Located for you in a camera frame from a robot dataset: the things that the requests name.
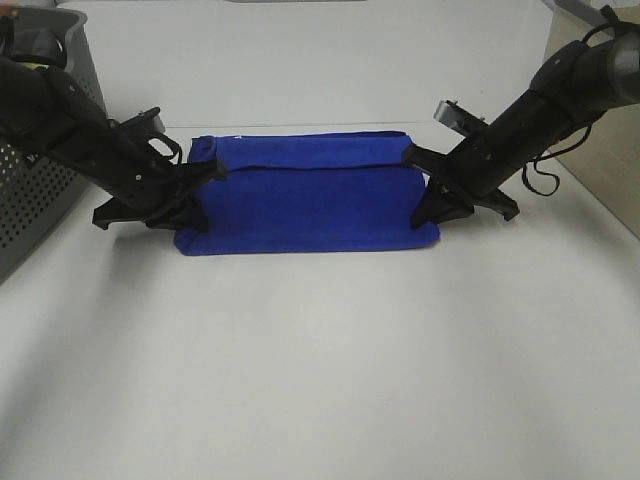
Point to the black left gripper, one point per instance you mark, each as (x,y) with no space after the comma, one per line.
(148,180)

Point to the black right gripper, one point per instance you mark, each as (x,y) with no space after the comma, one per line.
(468,176)

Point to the blue microfiber towel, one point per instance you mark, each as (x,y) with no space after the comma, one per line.
(307,194)

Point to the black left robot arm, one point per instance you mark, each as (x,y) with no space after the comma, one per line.
(44,111)

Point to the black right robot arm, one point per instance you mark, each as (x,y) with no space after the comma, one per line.
(572,90)

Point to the grey perforated plastic basket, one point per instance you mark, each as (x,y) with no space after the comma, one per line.
(33,200)

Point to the beige storage box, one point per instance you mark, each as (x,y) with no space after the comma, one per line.
(608,163)

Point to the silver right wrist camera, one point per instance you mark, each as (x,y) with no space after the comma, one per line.
(456,118)

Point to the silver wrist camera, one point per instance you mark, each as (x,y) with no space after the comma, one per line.
(456,118)
(148,121)

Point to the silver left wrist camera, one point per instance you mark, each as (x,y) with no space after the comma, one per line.
(148,121)

